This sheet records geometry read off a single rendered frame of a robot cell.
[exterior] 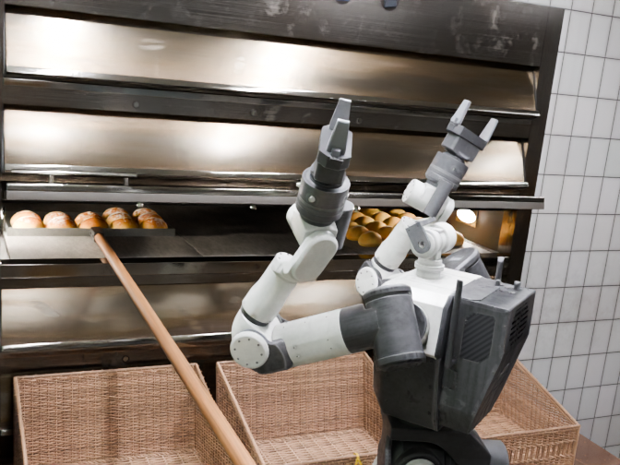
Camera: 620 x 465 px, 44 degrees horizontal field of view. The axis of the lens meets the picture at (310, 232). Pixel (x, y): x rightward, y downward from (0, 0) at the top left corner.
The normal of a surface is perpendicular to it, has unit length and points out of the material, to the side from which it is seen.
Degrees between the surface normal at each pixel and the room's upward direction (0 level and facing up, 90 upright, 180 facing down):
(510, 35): 90
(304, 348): 98
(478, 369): 90
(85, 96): 90
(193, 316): 70
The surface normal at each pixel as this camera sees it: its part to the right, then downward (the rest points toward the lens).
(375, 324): -0.37, -0.23
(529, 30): 0.41, 0.23
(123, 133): 0.42, -0.11
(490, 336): -0.51, 0.14
